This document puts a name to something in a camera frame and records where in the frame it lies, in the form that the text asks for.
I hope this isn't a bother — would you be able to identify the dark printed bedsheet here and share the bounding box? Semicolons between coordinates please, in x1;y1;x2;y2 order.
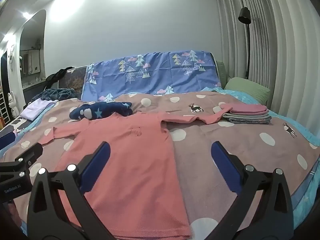
0;116;34;140

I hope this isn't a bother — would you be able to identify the pink shirt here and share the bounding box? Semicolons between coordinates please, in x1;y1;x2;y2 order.
39;105;234;239

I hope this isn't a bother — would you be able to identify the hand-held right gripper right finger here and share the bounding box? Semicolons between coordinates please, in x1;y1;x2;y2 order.
200;141;295;240

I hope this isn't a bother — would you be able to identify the green pillow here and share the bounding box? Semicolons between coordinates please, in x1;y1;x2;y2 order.
224;77;272;104
216;61;228;85

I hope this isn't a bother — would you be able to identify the navy star print garment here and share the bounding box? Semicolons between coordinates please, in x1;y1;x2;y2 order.
69;101;133;120

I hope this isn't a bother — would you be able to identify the patterned grey folded garment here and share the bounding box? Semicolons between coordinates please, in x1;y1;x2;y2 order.
228;118;272;126

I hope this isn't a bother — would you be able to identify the shelf unit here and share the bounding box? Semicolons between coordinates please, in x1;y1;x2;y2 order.
0;90;10;125

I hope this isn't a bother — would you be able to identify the dark headboard picture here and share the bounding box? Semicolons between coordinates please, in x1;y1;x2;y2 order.
57;66;88;98

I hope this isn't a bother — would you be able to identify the lavender garment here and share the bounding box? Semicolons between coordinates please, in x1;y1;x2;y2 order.
20;98;59;120

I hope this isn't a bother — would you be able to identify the purple tree print sheet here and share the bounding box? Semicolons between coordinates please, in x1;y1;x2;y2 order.
81;50;223;103

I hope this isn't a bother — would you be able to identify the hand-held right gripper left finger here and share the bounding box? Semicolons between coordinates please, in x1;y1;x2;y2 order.
27;141;116;240

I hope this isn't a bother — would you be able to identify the pink polka dot deer blanket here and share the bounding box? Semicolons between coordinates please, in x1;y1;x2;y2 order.
0;91;320;240

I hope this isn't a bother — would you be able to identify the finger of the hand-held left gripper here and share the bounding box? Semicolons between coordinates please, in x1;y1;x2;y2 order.
0;142;43;178
0;131;17;150

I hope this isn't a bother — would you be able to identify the pink folded garment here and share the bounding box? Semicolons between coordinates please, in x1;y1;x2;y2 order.
229;104;269;114

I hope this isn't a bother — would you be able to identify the white cat figure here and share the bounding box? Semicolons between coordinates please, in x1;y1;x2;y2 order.
7;92;20;117

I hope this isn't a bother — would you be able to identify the white wall ornament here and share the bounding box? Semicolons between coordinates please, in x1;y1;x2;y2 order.
7;45;16;65

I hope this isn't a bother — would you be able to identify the black floor lamp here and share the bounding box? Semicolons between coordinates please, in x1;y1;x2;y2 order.
237;7;252;80

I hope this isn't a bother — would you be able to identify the grey curtain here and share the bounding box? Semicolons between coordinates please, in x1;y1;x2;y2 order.
215;0;320;120

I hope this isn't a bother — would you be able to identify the dark blue fleece cloth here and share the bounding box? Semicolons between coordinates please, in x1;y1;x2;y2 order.
31;88;79;103

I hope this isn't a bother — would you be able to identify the black garment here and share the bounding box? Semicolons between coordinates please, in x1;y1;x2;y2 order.
46;67;75;89

